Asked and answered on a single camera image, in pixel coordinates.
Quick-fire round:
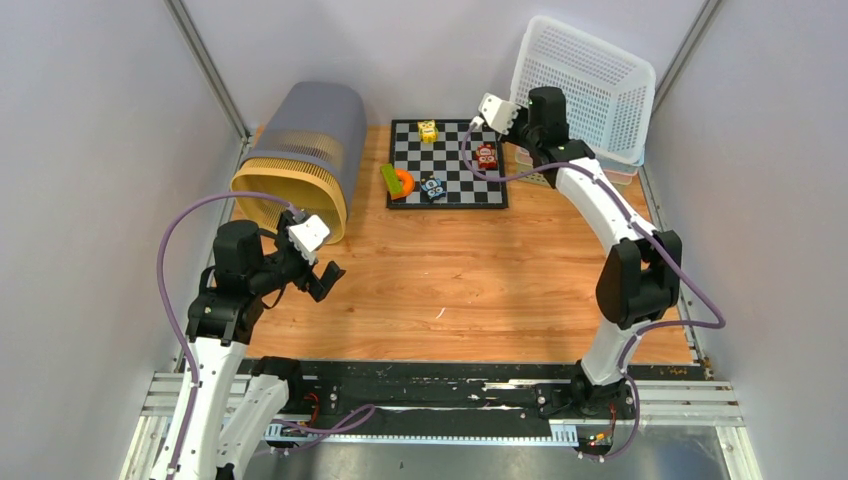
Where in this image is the light blue plastic basket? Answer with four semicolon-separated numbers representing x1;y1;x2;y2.
519;129;646;175

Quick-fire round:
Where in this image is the large white plastic basket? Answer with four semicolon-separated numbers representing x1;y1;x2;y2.
510;15;656;164

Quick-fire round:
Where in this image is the pink plastic basket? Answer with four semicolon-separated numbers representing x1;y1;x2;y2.
514;147;645;186

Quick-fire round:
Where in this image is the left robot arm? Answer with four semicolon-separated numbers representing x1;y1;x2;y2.
151;211;344;479

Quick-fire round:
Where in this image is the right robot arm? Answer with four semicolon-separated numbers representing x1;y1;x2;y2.
480;86;682;418

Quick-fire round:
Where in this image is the red owl toy block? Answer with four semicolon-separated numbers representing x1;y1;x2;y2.
474;143;499;170

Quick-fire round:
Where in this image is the green plastic basket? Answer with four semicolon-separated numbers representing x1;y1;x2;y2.
515;162;558;189

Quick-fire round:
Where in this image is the black and white chessboard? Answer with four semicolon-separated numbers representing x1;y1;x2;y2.
386;119;509;210

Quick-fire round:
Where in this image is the yellow owl toy block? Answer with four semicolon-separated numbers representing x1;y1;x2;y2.
417;120;439;144

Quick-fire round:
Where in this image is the blue owl toy block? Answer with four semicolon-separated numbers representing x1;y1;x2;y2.
420;175;447;203

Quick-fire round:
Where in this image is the grey and yellow laundry bin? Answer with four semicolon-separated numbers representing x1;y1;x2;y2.
230;81;367;244

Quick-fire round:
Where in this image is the orange arch toy block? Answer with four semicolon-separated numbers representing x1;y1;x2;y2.
388;169;415;200

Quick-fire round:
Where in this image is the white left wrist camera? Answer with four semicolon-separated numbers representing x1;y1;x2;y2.
286;215;331;266

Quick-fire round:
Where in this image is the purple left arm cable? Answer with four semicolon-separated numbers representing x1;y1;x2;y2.
156;191;307;480

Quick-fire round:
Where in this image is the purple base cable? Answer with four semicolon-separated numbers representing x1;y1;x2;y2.
268;404;378;458

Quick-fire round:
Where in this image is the right aluminium frame post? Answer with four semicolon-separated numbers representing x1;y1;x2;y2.
652;0;723;114

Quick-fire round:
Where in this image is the aluminium frame post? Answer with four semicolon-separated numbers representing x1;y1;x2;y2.
652;0;723;114
164;0;252;147

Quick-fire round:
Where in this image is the black metal base rail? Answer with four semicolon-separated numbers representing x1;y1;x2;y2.
226;359;711;449

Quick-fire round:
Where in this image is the left aluminium frame post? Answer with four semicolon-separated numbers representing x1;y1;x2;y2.
164;0;252;147

